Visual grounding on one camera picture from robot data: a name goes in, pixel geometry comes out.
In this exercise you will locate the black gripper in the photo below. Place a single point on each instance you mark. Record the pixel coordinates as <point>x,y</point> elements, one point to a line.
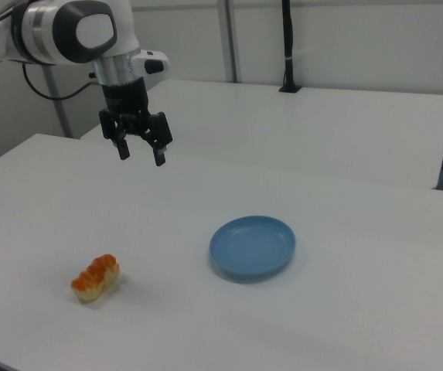
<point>126,100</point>

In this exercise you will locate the toy bread with orange topping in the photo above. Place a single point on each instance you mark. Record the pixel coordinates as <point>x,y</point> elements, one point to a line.
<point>95,278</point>

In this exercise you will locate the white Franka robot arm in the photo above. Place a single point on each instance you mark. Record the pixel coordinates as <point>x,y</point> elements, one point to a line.
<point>89,31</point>

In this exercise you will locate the blue round plate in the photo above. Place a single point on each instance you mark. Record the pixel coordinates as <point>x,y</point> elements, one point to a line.
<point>252,247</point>

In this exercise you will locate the black pole with base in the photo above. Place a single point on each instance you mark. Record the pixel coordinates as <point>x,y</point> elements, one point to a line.
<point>290,46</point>

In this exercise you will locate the grey partition corner post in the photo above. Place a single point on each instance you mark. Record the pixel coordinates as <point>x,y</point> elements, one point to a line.
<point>230,38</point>

